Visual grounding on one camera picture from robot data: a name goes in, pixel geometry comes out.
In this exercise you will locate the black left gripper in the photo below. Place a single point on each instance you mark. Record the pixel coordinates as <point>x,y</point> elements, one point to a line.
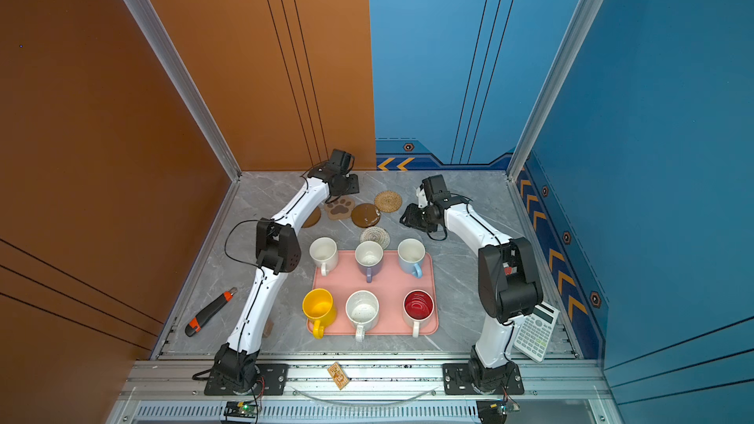
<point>353,185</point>

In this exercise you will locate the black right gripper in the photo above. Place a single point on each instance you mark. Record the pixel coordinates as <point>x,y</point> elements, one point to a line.
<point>410,213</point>

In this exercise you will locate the light blue mug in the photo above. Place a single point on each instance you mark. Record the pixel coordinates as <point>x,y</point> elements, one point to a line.
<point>411,254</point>

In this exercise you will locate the cork paw print coaster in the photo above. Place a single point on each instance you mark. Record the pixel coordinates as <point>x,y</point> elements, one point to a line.
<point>340,209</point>

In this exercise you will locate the woven rattan round coaster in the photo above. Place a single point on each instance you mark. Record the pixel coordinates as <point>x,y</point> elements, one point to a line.
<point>388,201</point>

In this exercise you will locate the multicolour woven round coaster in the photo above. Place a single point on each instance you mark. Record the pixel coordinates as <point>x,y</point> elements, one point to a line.
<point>376,235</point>

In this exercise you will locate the light round wooden coaster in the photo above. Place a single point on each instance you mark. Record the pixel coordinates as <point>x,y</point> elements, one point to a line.
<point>313,218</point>

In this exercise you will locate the dark brown round coaster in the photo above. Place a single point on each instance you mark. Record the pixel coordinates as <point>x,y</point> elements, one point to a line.
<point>366,215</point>

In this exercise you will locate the cream white mug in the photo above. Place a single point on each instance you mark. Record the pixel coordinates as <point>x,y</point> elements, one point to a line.
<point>325,254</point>

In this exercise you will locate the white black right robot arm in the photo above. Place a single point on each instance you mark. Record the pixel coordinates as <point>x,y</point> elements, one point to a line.
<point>508,280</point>

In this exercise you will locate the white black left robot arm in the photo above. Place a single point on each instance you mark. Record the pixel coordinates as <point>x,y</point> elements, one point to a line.
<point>277,254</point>

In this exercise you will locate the purple mug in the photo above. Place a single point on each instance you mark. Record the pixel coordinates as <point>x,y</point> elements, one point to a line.
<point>369,256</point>

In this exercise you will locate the pink rectangular tray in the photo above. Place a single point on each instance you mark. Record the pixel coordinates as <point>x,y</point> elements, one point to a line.
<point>390,286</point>

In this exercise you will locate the white mug red inside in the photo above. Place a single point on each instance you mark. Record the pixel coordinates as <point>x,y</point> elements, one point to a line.
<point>418,309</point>

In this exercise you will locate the white speckled mug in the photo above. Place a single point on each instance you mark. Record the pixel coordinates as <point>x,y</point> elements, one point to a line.
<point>363,310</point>

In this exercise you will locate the yellow mug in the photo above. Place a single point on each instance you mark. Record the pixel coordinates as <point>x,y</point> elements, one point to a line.
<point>320,310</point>

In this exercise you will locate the white calculator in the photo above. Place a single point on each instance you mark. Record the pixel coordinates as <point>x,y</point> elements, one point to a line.
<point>535,332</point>

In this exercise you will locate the small brown circuit board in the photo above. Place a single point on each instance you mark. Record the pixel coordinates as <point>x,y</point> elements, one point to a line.
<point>338,375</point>

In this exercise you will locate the black controller board right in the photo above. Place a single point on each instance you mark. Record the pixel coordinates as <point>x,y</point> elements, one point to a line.
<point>492,411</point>

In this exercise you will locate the orange black utility knife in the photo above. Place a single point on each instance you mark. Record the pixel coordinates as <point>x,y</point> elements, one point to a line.
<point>204,315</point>

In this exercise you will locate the green controller board left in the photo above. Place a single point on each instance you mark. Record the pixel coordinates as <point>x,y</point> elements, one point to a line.
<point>241,412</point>

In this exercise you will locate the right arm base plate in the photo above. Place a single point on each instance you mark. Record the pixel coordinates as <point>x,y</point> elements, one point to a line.
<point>471,378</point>

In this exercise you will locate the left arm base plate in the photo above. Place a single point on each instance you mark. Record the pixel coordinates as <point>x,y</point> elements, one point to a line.
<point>268,379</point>

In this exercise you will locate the aluminium corner post left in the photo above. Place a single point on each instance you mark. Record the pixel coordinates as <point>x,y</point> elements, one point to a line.
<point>163,47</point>

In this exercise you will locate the aluminium corner post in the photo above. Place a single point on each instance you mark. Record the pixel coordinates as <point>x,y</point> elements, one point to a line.
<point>579,26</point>
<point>163,47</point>

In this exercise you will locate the aluminium corner post right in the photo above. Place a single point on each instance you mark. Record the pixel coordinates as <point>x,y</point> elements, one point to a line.
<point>579,26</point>

